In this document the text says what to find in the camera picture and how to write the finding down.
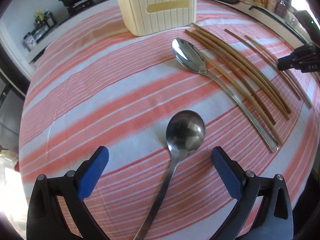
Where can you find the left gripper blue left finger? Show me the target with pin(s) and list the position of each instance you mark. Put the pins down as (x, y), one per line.
(45, 219)

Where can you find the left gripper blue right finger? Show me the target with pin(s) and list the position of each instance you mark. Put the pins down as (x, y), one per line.
(274, 219)

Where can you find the oval steel spoon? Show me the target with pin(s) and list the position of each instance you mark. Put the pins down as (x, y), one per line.
(190, 57)

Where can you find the round steel spoon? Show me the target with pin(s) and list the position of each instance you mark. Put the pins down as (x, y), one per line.
(184, 135)

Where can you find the pink striped tablecloth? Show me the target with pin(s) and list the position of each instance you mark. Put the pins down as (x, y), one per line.
(99, 85)

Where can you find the cream utensil holder box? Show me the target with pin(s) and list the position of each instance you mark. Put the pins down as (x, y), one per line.
(145, 17)

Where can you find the spice jar rack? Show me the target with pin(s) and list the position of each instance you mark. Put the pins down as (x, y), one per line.
(31, 39)

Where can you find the sauce bottles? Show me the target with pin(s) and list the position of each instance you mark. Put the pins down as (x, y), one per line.
(44, 17)

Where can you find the black gas stove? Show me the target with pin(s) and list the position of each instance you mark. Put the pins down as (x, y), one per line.
(83, 5)

